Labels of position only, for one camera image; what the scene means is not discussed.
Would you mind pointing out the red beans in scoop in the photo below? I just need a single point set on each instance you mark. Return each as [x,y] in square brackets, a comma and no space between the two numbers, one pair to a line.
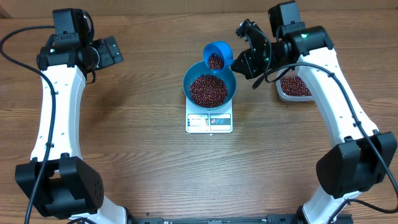
[215,62]

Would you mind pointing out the red beans in bowl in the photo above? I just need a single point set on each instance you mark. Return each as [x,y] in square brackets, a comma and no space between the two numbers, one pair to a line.
[208,91]

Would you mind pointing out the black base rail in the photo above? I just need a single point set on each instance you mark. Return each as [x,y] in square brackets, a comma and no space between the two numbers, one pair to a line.
[217,220]

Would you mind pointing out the white digital kitchen scale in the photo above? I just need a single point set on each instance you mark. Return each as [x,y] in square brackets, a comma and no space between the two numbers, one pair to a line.
[208,120]

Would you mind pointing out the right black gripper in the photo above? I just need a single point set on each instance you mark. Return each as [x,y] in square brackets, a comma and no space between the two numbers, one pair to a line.
[254,71]

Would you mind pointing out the clear plastic container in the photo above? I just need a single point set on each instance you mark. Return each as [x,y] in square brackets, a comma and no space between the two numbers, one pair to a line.
[287,98]

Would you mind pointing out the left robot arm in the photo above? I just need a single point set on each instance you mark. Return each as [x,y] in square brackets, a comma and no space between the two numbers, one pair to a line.
[56,180]

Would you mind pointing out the blue bowl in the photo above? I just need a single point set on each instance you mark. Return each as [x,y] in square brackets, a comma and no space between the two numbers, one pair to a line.
[200,68]

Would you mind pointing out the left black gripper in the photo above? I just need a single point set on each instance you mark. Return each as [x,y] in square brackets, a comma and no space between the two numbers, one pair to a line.
[109,58]

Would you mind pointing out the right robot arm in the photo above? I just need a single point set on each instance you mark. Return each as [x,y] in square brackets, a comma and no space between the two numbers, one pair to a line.
[360,154]

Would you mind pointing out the blue plastic scoop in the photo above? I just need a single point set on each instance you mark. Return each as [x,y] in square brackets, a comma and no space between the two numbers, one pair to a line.
[222,49]

